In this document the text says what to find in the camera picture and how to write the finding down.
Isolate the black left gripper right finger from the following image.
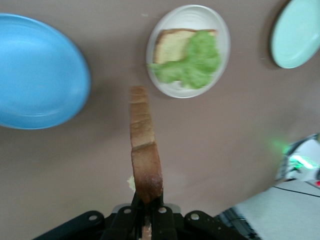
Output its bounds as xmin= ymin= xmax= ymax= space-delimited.
xmin=149 ymin=194 xmax=253 ymax=240

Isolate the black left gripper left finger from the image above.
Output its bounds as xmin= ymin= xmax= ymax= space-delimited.
xmin=32 ymin=192 xmax=146 ymax=240

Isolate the brown crust bread slice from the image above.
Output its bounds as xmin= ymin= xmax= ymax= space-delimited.
xmin=128 ymin=86 xmax=165 ymax=240
xmin=152 ymin=28 xmax=218 ymax=65

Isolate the green lettuce leaf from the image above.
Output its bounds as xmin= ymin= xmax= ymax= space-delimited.
xmin=147 ymin=29 xmax=222 ymax=90

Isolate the blue round plate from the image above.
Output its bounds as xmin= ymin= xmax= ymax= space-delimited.
xmin=0 ymin=13 xmax=91 ymax=130

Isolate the beige round plate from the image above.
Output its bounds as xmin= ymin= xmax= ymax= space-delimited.
xmin=146 ymin=4 xmax=231 ymax=99

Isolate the mint green round plate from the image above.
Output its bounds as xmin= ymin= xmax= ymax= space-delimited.
xmin=269 ymin=0 xmax=320 ymax=70

